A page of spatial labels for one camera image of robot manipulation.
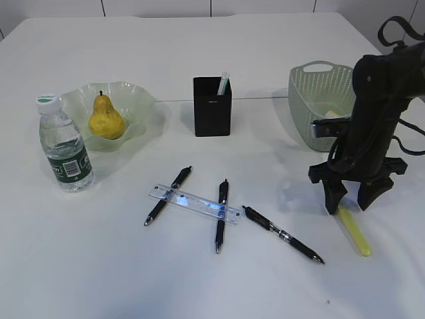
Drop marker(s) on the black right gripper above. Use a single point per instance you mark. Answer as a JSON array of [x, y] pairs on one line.
[[372, 170]]

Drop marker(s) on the yellow pen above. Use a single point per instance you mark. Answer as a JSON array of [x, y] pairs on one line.
[[357, 237]]

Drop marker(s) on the waste paper label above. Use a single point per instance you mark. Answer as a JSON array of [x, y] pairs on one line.
[[332, 114]]

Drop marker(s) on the mint green pen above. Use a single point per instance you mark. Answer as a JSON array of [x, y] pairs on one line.
[[223, 83]]

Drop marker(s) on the yellow pear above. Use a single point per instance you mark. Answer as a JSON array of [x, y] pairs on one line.
[[105, 121]]

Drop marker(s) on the clear plastic water bottle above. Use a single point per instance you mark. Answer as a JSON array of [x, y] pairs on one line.
[[63, 145]]

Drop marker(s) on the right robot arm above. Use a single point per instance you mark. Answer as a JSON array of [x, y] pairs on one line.
[[384, 86]]

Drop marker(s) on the black pen right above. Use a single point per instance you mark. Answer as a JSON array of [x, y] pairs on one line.
[[265, 223]]

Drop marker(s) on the green woven plastic basket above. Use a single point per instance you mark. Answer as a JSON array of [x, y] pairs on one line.
[[314, 89]]

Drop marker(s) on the black pen under ruler middle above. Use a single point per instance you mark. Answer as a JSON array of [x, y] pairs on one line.
[[223, 200]]

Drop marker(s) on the black pen under ruler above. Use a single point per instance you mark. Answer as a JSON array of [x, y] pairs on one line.
[[223, 200], [182, 176]]

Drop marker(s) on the black square pen holder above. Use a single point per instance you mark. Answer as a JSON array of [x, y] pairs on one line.
[[212, 112]]

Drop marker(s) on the black pen under ruler left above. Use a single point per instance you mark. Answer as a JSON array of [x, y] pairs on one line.
[[182, 176]]

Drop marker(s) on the clear plastic ruler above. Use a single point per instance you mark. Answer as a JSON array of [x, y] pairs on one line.
[[195, 203]]

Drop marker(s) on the frosted green wavy plate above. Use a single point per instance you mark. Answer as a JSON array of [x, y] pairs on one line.
[[133, 102]]

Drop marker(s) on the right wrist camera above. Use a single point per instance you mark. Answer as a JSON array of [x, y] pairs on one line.
[[330, 127]]

